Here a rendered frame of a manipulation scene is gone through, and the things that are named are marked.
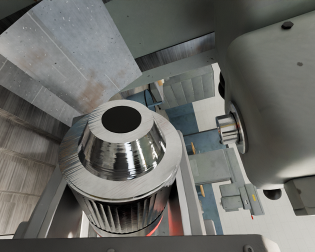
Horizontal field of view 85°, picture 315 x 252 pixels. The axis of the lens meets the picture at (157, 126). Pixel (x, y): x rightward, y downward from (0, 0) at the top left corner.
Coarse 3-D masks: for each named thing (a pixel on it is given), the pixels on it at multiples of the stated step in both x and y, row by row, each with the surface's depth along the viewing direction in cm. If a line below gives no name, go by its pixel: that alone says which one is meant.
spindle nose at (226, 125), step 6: (228, 114) 27; (216, 120) 28; (222, 120) 26; (228, 120) 26; (234, 120) 25; (216, 126) 30; (222, 126) 26; (228, 126) 25; (234, 126) 25; (222, 132) 26; (228, 132) 25; (234, 132) 25; (222, 138) 26; (228, 138) 26; (234, 138) 26
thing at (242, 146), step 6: (228, 102) 27; (234, 102) 25; (228, 108) 28; (234, 108) 24; (234, 114) 25; (240, 114) 24; (240, 120) 23; (240, 126) 23; (240, 132) 24; (246, 132) 23; (240, 138) 25; (246, 138) 23; (240, 144) 26; (246, 144) 24; (240, 150) 27; (246, 150) 25
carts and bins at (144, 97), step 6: (168, 78) 281; (156, 84) 237; (162, 84) 251; (126, 90) 268; (132, 90) 295; (144, 90) 251; (162, 90) 275; (126, 96) 262; (132, 96) 254; (138, 96) 248; (144, 96) 243; (150, 96) 282; (162, 96) 261; (144, 102) 243; (150, 102) 287; (156, 102) 261; (162, 102) 259; (150, 108) 287
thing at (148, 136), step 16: (96, 112) 6; (112, 112) 6; (128, 112) 6; (144, 112) 6; (96, 128) 5; (112, 128) 6; (128, 128) 6; (144, 128) 6; (160, 128) 7; (80, 144) 6; (96, 144) 5; (112, 144) 5; (128, 144) 5; (144, 144) 6; (160, 144) 6; (80, 160) 6; (96, 160) 5; (112, 160) 5; (128, 160) 5; (144, 160) 6; (160, 160) 6; (112, 176) 6; (128, 176) 6
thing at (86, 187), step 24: (72, 144) 6; (168, 144) 7; (72, 168) 6; (168, 168) 6; (72, 192) 6; (96, 192) 5; (120, 192) 5; (144, 192) 5; (168, 192) 7; (96, 216) 6; (120, 216) 6; (144, 216) 7
